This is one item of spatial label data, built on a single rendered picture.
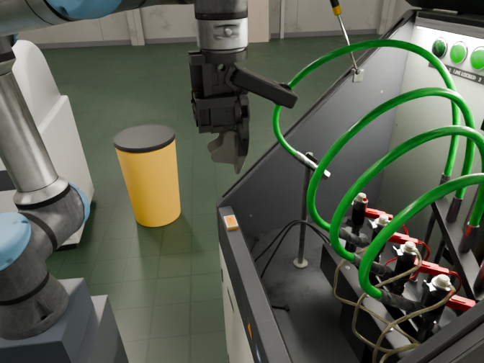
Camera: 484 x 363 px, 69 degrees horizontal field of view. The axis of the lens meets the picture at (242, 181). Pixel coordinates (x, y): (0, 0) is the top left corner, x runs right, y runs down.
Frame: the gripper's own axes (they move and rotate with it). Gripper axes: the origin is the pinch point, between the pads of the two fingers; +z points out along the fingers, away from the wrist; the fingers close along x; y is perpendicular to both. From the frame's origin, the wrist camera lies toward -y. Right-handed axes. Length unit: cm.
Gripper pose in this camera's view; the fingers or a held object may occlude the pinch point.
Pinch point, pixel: (240, 166)
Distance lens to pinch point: 63.2
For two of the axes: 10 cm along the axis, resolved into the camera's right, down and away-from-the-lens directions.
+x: 2.4, 4.9, -8.4
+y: -9.7, 1.4, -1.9
